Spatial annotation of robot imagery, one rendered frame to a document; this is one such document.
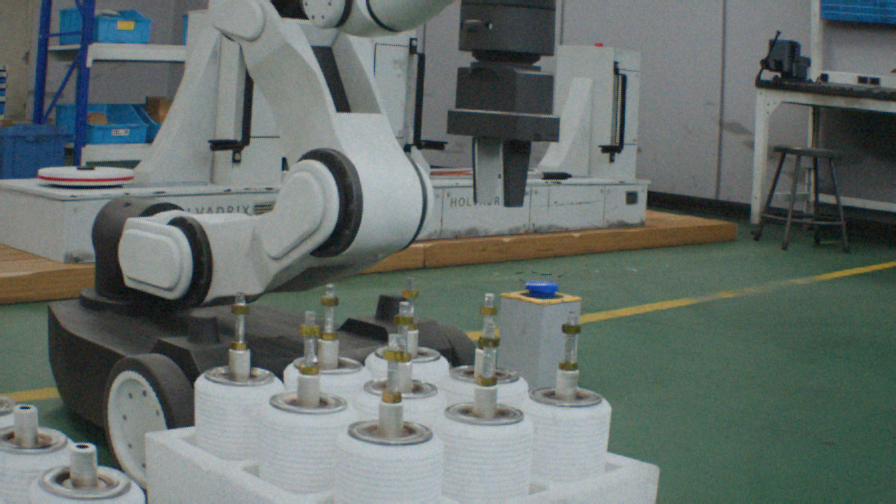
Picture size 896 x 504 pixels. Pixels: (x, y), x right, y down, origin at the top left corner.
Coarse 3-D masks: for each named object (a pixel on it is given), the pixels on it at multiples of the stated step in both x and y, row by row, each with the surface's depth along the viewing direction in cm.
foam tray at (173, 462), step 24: (168, 432) 124; (192, 432) 125; (168, 456) 120; (192, 456) 117; (168, 480) 120; (192, 480) 116; (216, 480) 113; (240, 480) 111; (600, 480) 117; (624, 480) 118; (648, 480) 121
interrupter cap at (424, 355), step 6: (378, 348) 140; (384, 348) 141; (420, 348) 142; (426, 348) 141; (378, 354) 137; (420, 354) 140; (426, 354) 139; (432, 354) 139; (438, 354) 138; (414, 360) 135; (420, 360) 135; (426, 360) 136; (432, 360) 136
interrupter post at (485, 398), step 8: (480, 392) 112; (488, 392) 112; (496, 392) 113; (480, 400) 113; (488, 400) 112; (496, 400) 113; (480, 408) 113; (488, 408) 113; (496, 408) 113; (480, 416) 113; (488, 416) 113
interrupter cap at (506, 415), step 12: (456, 408) 115; (468, 408) 115; (504, 408) 115; (516, 408) 115; (456, 420) 111; (468, 420) 110; (480, 420) 111; (492, 420) 111; (504, 420) 111; (516, 420) 111
